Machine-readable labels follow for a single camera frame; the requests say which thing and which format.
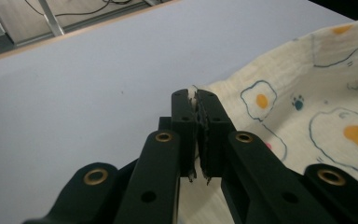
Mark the cream egg print cloth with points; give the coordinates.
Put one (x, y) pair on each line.
(307, 93)

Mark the white metal desk frame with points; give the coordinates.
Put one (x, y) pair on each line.
(51, 18)

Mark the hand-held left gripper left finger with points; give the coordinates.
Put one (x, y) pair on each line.
(186, 130)

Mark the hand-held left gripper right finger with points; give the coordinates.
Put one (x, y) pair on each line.
(213, 140)

